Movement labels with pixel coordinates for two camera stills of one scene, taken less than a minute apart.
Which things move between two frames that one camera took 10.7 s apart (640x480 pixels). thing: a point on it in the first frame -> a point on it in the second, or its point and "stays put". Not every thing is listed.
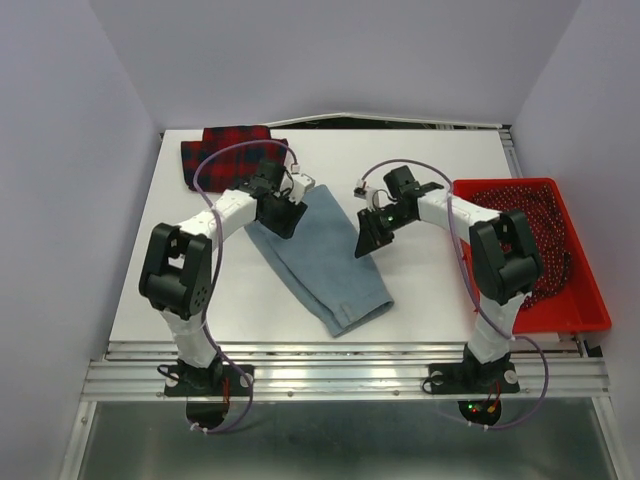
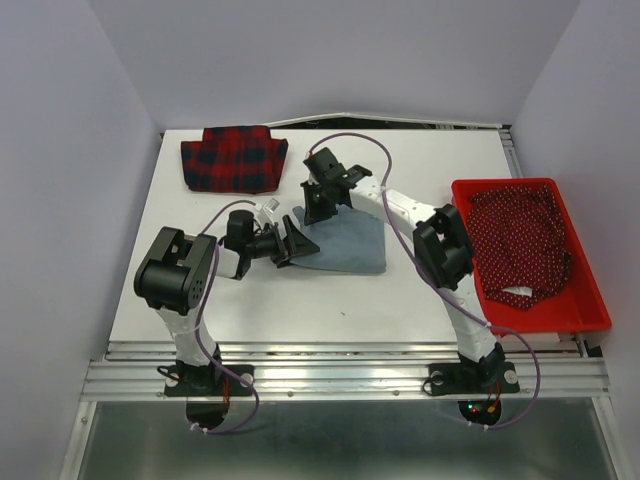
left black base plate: x=216 y=380 stays put
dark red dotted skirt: x=542 y=209 stays put
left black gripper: x=286 y=227 -> x=293 y=244
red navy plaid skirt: x=231 y=166 stays put
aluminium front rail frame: x=348 y=371 stays put
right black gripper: x=370 y=237 -> x=313 y=214
